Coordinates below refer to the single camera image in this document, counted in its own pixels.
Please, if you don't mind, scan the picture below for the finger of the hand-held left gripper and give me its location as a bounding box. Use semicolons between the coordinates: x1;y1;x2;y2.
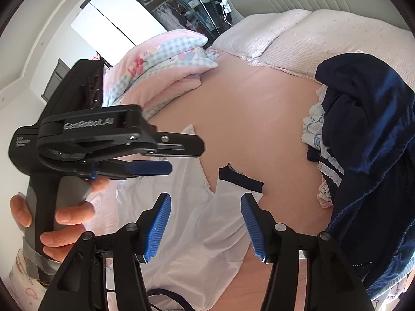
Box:
143;131;206;158
92;160;173;181

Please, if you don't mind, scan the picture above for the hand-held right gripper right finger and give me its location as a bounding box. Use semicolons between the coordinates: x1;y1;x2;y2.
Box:
240;193;378;311

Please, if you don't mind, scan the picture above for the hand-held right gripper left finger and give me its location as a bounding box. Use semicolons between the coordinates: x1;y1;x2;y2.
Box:
38;193;172;311

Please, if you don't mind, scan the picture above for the white shirt with navy trim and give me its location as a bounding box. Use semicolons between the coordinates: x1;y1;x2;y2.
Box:
86;124;265;311

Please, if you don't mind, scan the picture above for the person's left forearm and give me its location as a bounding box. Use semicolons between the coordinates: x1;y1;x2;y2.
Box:
5;243;62;311

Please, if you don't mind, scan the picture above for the person's left hand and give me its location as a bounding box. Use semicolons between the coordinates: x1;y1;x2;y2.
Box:
10;176;110;262

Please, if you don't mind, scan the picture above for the pink bed sheet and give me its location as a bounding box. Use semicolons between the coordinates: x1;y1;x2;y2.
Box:
87;48;341;311

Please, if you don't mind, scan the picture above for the pink checked quilt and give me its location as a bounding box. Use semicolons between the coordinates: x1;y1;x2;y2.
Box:
102;29;221;120

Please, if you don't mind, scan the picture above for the frilly navy striped dress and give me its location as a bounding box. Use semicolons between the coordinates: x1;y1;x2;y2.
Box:
301;86;346;208

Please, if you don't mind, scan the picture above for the white wardrobe door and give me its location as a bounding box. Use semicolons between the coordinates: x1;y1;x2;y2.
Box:
71;0;153;48

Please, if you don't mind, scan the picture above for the dark glass cabinet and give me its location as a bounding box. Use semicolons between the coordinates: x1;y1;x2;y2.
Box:
113;0;242;41

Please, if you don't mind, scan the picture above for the navy blue satin garment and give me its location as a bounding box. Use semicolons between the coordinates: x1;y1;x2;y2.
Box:
315;52;415;299

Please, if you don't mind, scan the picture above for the white charger with cable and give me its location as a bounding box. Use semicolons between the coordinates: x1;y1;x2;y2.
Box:
219;0;234;26

